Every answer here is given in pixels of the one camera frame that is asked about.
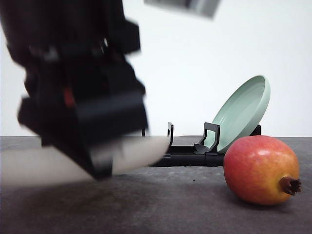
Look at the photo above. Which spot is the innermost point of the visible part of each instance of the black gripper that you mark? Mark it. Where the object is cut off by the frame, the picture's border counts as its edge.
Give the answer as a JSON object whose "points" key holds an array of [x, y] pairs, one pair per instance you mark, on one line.
{"points": [[80, 80]]}

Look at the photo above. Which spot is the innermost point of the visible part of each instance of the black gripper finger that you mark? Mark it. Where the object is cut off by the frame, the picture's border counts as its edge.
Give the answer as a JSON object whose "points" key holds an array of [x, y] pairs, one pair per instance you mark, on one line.
{"points": [[95, 157]]}

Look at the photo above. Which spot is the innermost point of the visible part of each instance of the white plate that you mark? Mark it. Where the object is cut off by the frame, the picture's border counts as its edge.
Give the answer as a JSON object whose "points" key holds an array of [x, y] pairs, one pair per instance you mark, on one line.
{"points": [[130, 154]]}

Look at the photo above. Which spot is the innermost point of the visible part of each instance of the red yellow pomegranate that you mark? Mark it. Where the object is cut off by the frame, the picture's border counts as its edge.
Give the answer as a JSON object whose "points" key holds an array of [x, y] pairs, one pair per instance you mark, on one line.
{"points": [[261, 170]]}

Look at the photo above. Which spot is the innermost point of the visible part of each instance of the black plate rack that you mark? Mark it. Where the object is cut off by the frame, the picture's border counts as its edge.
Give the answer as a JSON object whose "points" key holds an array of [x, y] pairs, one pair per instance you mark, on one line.
{"points": [[199, 155]]}

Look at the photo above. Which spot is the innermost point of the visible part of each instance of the green plate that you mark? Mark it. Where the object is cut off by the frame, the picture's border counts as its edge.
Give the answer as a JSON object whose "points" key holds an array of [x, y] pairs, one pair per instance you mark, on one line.
{"points": [[241, 113]]}

